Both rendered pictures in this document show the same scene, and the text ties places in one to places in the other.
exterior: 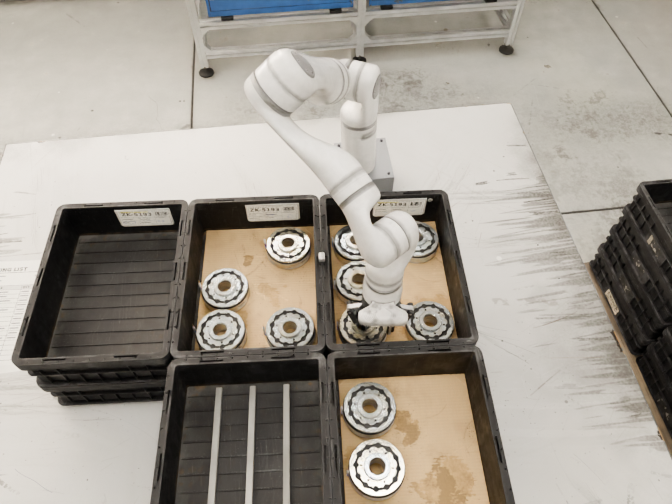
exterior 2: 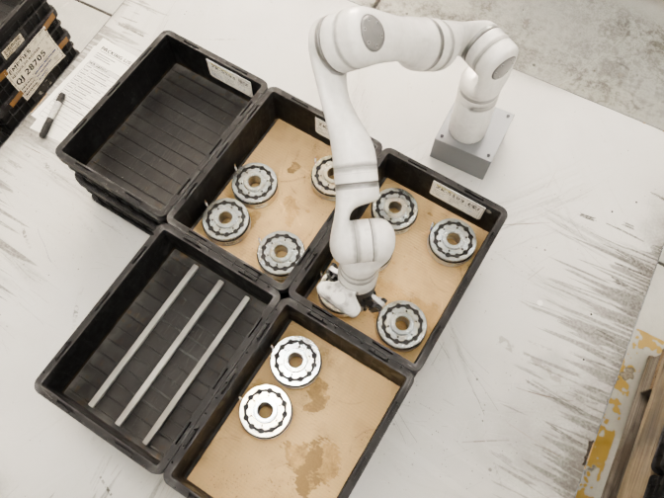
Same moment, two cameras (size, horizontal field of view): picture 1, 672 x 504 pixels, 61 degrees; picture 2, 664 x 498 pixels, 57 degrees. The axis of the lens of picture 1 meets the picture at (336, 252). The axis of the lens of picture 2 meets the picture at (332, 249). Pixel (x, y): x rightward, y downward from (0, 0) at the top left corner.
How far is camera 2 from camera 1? 0.38 m
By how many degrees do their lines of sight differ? 21
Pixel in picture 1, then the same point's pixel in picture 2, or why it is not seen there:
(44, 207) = (178, 13)
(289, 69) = (347, 35)
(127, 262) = (198, 110)
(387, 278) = (350, 272)
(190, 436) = (152, 289)
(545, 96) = not seen: outside the picture
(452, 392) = (376, 395)
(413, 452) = (306, 419)
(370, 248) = (333, 241)
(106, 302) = (160, 136)
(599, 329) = (580, 431)
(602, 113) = not seen: outside the picture
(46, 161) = not seen: outside the picture
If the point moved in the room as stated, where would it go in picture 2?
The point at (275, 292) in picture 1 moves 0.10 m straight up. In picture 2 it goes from (295, 211) to (293, 191)
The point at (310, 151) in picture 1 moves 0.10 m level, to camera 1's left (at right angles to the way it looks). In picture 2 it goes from (333, 122) to (282, 91)
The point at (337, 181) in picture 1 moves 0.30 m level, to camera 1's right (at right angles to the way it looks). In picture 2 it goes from (340, 164) to (509, 268)
